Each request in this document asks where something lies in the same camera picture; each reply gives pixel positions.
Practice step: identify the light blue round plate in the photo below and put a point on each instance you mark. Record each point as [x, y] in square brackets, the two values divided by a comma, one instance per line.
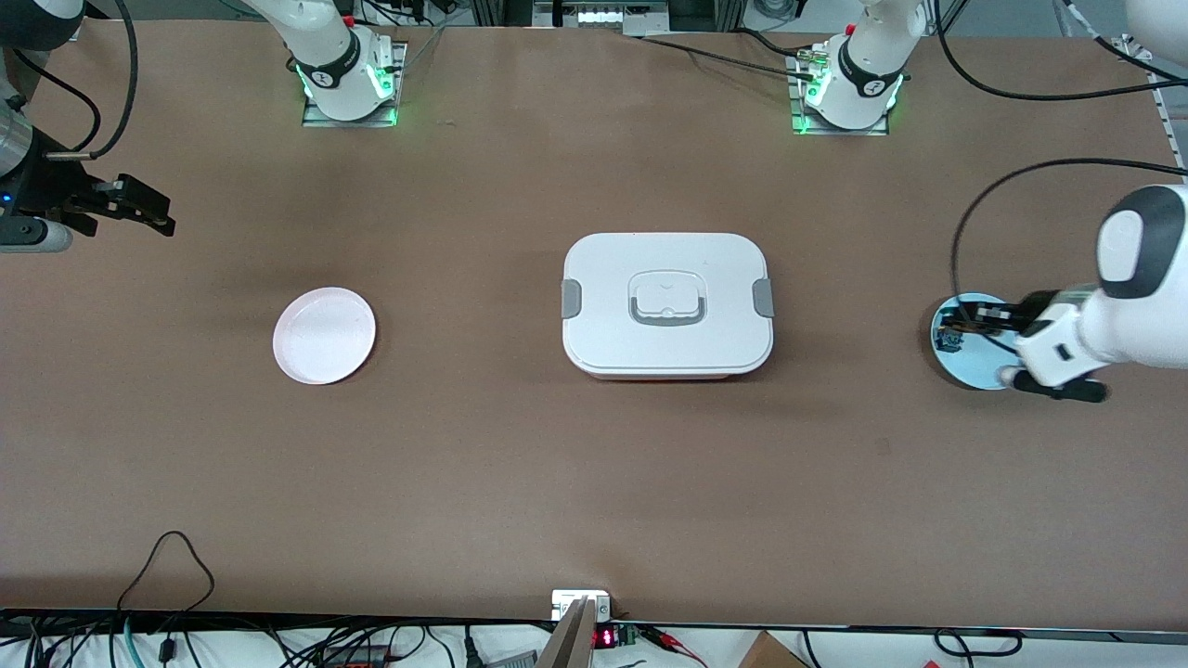
[974, 371]

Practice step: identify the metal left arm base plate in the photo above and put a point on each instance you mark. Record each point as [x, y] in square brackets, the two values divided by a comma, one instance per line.
[800, 121]

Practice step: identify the red digit display module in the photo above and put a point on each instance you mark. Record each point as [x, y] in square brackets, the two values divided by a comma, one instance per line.
[608, 637]

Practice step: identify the pink round plate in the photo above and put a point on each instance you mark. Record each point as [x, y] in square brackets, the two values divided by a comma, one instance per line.
[325, 336]

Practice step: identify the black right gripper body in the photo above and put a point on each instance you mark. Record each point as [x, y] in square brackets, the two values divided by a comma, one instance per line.
[45, 188]

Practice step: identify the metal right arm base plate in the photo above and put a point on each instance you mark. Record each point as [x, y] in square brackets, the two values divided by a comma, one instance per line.
[399, 70]

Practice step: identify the white socket box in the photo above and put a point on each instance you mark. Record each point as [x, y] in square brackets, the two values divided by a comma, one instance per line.
[580, 601]

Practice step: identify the grey metal beam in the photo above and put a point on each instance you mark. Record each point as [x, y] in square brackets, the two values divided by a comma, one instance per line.
[568, 640]

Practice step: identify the brown cardboard piece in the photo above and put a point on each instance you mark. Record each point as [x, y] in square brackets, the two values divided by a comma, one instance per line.
[770, 653]

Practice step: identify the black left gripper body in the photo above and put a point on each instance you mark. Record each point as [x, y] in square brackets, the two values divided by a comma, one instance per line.
[1033, 307]

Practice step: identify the white power strip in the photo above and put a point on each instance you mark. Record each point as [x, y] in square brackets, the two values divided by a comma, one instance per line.
[608, 17]

